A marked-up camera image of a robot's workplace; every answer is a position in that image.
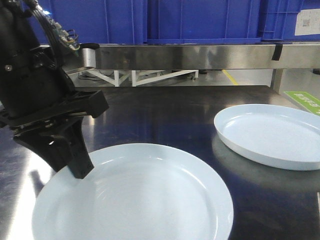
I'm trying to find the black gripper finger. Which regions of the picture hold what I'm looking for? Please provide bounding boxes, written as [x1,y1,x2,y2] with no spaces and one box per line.
[13,117,94,179]

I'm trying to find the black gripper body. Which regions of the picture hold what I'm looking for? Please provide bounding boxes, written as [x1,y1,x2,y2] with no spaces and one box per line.
[0,46,109,135]

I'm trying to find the light blue plate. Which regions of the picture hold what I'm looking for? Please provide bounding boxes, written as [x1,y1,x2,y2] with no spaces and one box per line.
[214,104,320,171]
[32,143,234,240]

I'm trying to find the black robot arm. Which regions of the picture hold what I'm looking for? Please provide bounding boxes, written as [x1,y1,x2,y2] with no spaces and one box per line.
[0,0,109,179]

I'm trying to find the blue plastic crate left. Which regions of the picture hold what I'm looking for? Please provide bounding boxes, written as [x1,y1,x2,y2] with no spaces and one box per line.
[22,0,149,45]

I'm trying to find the blue plastic crate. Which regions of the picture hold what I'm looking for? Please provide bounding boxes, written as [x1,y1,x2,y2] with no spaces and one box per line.
[147,0,261,44]
[257,0,320,42]
[22,0,149,45]

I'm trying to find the blue plastic crate middle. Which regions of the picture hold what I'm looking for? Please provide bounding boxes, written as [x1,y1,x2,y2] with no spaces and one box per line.
[147,0,261,44]

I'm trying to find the black tape strip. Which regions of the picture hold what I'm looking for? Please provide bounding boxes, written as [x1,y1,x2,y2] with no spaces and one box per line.
[271,43,283,61]

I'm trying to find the green floor sign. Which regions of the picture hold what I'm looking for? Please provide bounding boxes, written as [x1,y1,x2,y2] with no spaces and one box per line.
[284,91,320,116]

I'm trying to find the blue plastic crate right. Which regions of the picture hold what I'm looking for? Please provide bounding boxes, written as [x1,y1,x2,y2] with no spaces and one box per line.
[257,0,320,42]

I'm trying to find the white paper label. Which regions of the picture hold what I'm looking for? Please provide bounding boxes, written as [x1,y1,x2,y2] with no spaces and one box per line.
[294,8,320,36]

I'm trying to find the black cable bundle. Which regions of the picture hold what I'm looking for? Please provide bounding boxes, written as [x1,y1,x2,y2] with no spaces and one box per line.
[21,0,81,68]

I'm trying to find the white metal frame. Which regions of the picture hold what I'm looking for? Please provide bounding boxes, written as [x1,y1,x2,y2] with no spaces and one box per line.
[78,70,199,87]

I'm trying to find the steel shelf post right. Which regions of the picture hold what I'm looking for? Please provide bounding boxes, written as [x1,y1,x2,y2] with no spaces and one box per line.
[270,69,284,93]

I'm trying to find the stainless steel shelf rail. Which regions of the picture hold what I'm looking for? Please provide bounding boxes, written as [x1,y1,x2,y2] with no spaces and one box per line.
[74,43,320,71]

